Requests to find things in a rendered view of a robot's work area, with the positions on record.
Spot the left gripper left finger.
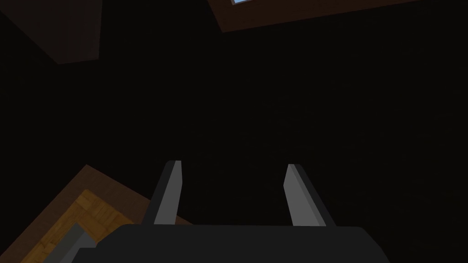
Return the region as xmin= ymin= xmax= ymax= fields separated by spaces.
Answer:
xmin=142 ymin=160 xmax=183 ymax=226

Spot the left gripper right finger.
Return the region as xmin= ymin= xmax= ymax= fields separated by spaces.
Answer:
xmin=283 ymin=163 xmax=336 ymax=227

